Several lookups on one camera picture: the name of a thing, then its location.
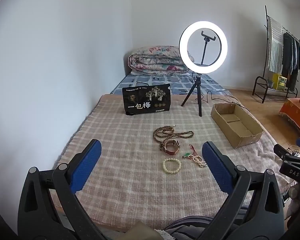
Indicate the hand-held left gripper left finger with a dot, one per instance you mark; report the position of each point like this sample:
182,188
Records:
87,165

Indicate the folded floral quilt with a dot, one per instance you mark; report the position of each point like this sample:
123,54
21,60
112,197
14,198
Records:
152,61

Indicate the pink plaid blanket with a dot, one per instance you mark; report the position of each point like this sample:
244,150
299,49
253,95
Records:
130,140

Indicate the dark hanging clothes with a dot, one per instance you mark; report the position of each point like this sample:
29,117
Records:
291,57

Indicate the cardboard box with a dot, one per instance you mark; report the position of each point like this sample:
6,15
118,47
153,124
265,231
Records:
236,127

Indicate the striped hanging cloth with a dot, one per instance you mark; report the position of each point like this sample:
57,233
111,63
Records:
275,45

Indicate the black phone holder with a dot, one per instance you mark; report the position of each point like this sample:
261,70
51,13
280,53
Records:
204,50

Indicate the black snack bag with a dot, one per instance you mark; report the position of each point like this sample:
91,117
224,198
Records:
146,100

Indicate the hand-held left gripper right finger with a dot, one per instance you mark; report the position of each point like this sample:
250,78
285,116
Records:
216,167

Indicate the orange cloth covered table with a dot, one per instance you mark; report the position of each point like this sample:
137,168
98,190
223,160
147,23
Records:
295,112

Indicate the black metal clothes rack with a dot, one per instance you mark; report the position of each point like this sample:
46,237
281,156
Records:
267,55

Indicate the blue patterned bedsheet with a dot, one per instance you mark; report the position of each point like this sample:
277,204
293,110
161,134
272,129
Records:
165,81

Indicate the yellow box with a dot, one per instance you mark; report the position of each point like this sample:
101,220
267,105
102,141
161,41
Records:
280,81

